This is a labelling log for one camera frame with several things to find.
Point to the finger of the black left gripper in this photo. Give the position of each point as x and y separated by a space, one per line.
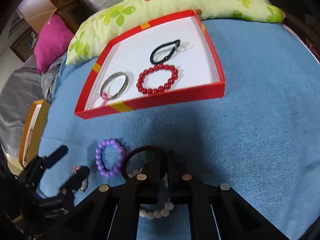
78 181
56 156

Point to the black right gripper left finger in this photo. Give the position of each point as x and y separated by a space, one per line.
144 187

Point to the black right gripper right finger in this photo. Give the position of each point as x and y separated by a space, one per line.
184 188

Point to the maroon hair band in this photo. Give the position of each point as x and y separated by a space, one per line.
153 157

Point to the red jewelry box tray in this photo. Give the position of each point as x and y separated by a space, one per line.
168 60

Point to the orange box lid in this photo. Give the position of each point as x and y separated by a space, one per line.
32 132

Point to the grey bedsheet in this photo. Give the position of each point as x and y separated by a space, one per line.
24 86

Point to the silver metal bangle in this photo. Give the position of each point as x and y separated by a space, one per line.
114 86

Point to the blue blanket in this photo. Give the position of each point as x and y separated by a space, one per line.
261 138

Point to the magenta pillow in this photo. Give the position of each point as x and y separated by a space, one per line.
53 42

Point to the wooden cabinet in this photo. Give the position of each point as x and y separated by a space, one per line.
37 12

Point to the green floral pillow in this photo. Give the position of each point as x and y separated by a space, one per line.
100 28

